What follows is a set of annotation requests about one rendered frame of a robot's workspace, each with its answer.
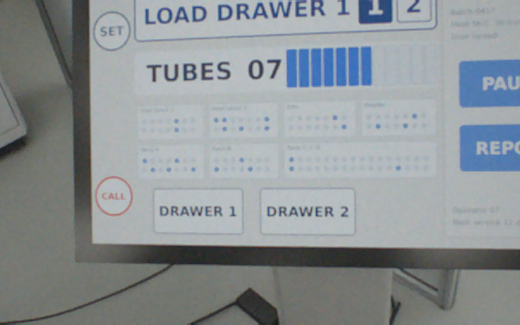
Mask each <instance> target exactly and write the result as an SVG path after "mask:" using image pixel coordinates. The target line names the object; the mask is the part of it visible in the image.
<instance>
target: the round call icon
mask: <svg viewBox="0 0 520 325"><path fill-rule="evenodd" d="M94 217H107V218H134V175H94Z"/></svg>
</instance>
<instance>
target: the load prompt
mask: <svg viewBox="0 0 520 325"><path fill-rule="evenodd" d="M437 29H438V12H437V0H134V15H133V36H134V43H146V42H165V41H167V40H208V39H228V38H249V37H270V36H292V35H313V34H354V33H374V32H395V31H416V30H437Z"/></svg>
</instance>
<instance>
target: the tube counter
mask: <svg viewBox="0 0 520 325"><path fill-rule="evenodd" d="M433 87H438V40H434V41H412V42H389V43H367V44H344V45H322V46H279V47H256V48H245V92H275V91H306V90H338V89H401V88H433Z"/></svg>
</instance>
